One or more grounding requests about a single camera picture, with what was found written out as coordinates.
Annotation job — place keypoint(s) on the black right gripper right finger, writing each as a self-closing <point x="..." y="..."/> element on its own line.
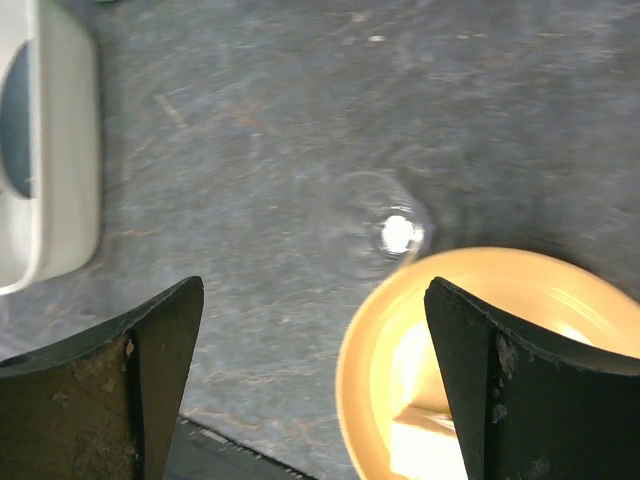
<point x="528" y="403"/>

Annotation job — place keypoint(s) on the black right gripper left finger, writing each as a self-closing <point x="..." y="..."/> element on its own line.
<point x="102" y="403"/>

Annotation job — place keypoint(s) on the beige round plate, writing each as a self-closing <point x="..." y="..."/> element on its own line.
<point x="387" y="360"/>

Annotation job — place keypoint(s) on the blue ceramic plate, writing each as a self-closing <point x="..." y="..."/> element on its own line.
<point x="15" y="124"/>

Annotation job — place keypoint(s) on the white food block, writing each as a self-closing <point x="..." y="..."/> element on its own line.
<point x="424" y="445"/>

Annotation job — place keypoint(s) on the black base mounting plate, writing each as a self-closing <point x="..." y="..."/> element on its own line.
<point x="201" y="453"/>

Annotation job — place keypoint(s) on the white rectangular basin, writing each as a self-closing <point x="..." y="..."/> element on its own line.
<point x="56" y="230"/>

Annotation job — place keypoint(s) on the small clear glass cup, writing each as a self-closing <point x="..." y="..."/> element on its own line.
<point x="370" y="225"/>

